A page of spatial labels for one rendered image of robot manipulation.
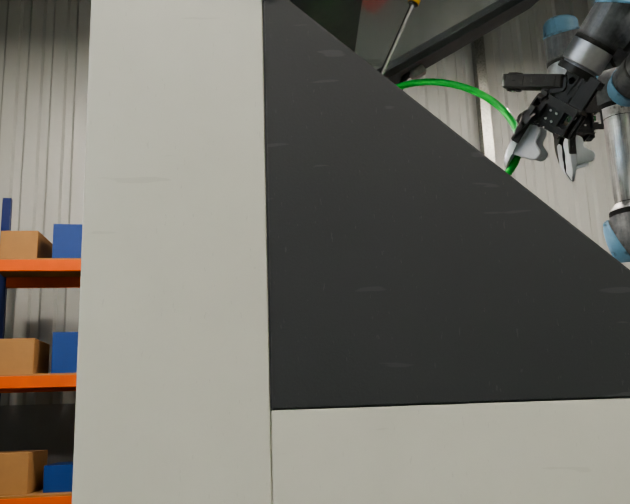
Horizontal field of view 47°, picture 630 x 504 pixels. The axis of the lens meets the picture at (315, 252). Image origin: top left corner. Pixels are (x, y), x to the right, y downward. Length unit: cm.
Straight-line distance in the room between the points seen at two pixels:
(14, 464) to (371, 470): 582
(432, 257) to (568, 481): 37
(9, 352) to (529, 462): 601
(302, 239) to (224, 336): 19
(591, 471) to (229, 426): 52
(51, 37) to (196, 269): 805
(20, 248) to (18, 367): 107
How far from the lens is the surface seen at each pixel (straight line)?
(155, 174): 115
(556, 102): 137
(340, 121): 116
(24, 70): 894
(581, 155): 160
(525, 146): 139
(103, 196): 116
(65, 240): 689
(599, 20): 138
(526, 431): 111
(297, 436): 107
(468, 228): 113
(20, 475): 676
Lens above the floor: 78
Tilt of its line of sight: 13 degrees up
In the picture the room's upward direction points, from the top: 2 degrees counter-clockwise
